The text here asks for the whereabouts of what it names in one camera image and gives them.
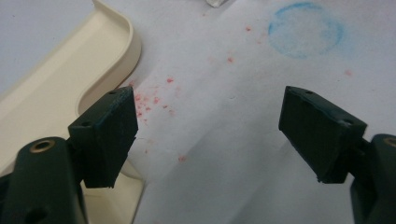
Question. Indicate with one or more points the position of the white table sheet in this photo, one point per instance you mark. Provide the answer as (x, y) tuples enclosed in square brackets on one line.
[(218, 124)]

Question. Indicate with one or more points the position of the cream plastic dustpan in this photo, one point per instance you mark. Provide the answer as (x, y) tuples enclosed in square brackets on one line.
[(62, 68)]

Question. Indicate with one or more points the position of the pile of white paper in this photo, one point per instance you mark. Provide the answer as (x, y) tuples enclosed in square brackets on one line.
[(215, 2)]

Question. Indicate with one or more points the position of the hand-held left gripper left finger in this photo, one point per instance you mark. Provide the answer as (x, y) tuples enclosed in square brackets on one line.
[(106, 137)]

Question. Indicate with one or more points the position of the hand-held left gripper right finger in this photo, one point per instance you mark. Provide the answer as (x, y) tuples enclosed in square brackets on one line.
[(320, 133)]

